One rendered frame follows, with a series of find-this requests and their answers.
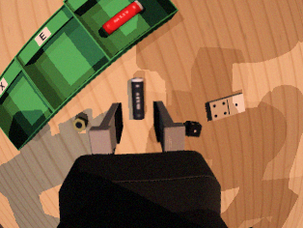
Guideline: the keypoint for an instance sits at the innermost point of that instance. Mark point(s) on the yellow hex nut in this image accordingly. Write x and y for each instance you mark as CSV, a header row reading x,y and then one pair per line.
x,y
79,123

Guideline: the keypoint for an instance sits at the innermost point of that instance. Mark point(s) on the green rack of bins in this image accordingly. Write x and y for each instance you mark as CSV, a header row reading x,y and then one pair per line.
x,y
68,60

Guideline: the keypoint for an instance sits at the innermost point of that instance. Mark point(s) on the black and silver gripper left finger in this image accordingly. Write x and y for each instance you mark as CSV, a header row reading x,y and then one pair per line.
x,y
105,137

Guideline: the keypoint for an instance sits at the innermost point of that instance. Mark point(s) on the red battery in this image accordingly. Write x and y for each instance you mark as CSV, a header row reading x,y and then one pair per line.
x,y
122,17

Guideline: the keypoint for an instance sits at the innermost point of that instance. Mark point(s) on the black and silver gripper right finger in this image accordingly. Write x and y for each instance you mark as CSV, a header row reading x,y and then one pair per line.
x,y
170,135

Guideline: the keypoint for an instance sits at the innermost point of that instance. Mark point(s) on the tan domino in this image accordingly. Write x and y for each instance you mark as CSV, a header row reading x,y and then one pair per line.
x,y
226,106

